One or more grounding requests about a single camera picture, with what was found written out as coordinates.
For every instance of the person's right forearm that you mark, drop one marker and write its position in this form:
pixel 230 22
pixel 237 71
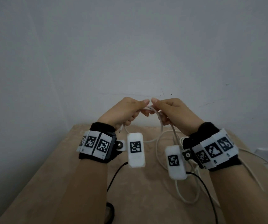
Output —
pixel 241 198

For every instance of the person's right hand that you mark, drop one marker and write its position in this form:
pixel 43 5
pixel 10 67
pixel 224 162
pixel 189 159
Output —
pixel 178 114

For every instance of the black wristband with markers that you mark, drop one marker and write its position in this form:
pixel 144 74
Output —
pixel 101 146
pixel 214 150

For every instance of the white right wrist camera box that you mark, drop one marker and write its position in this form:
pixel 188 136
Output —
pixel 175 172

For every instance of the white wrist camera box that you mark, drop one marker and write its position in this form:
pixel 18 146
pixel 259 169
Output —
pixel 175 172
pixel 136 160

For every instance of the person's left hand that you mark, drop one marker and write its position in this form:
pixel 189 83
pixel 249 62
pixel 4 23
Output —
pixel 122 111

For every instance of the person's left forearm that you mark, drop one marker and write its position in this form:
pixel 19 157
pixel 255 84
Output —
pixel 82 195

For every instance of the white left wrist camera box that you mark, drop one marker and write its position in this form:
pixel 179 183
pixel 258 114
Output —
pixel 136 160

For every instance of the black right wristband with markers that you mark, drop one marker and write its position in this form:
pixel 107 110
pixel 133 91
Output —
pixel 214 150

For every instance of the black left wristband with markers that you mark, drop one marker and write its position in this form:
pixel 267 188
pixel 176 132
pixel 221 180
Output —
pixel 101 146

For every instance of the beige covered table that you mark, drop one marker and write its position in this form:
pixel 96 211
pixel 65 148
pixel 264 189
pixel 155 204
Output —
pixel 148 195

